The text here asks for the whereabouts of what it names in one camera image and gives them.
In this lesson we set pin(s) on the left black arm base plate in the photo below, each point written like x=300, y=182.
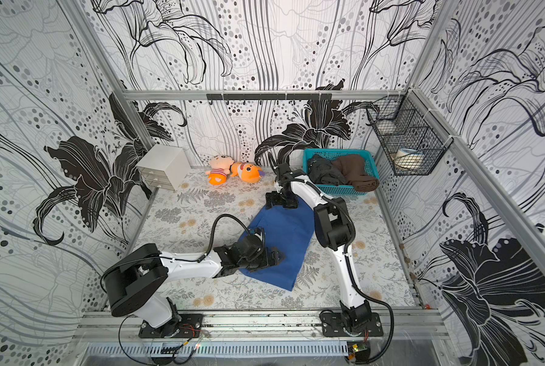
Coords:
x=188, y=327

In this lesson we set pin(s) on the black wire wall basket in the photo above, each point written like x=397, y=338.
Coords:
x=417, y=128

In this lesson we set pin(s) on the orange fish plush toy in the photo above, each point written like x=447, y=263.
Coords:
x=247, y=172

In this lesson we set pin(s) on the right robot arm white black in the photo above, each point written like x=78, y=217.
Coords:
x=335, y=231

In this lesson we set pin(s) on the brown folded garment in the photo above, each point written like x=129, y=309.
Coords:
x=353, y=168

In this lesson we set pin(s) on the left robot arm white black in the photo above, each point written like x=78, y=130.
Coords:
x=132, y=284

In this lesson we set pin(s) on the white slotted cable duct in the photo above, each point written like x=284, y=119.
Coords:
x=223, y=349

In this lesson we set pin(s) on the black bar on rail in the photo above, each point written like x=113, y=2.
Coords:
x=264, y=96

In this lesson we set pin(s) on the white item in wire basket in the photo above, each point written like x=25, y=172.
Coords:
x=410, y=159

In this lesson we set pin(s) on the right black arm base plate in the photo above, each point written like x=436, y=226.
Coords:
x=333, y=325

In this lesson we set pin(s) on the pale item in wire basket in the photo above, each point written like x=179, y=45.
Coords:
x=386, y=127

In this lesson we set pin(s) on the aluminium front rail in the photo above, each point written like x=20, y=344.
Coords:
x=274, y=325

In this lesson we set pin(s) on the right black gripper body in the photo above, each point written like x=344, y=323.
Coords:
x=279, y=199

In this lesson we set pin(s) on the blue long pants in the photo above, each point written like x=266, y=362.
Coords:
x=289, y=232

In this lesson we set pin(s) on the white mini drawer cabinet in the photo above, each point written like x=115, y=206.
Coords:
x=164, y=167

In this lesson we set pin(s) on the pink pig plush toy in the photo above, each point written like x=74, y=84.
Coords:
x=220, y=169

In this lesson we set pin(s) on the dark grey folded garment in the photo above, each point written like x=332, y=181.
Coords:
x=322, y=172

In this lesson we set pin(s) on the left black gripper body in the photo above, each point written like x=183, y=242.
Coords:
x=259, y=260

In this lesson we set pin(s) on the teal plastic basket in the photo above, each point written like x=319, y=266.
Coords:
x=332, y=154

